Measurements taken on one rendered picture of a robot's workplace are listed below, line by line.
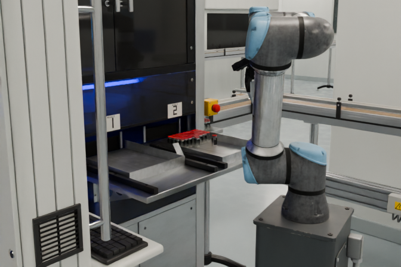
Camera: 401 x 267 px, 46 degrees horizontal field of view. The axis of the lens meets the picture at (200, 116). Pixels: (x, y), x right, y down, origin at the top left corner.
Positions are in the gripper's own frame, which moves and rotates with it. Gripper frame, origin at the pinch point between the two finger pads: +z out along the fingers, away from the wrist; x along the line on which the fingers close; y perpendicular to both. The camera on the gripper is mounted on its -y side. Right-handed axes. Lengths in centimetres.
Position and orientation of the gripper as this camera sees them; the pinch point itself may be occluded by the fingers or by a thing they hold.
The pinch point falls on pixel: (252, 100)
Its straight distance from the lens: 186.0
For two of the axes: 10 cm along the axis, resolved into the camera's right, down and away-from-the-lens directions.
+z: 0.0, 9.8, 2.1
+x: 6.7, -1.5, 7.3
